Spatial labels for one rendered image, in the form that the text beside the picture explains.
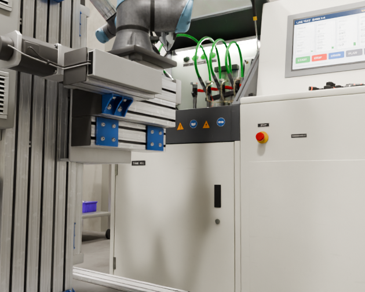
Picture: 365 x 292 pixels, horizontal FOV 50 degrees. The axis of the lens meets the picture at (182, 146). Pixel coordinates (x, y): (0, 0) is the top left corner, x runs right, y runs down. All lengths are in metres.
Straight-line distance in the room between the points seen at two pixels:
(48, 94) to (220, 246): 0.96
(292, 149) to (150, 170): 0.69
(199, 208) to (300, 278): 0.51
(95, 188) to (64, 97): 3.41
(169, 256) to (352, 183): 0.86
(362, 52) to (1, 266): 1.63
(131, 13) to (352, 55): 1.02
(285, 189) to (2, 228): 1.04
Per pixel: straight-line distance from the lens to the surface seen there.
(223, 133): 1.72
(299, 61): 1.96
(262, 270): 1.70
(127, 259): 2.01
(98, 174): 4.65
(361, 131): 1.60
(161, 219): 1.87
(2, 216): 1.20
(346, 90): 1.62
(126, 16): 1.38
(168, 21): 1.39
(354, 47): 1.95
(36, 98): 1.26
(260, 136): 1.62
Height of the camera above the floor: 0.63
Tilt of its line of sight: 5 degrees up
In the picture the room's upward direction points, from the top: straight up
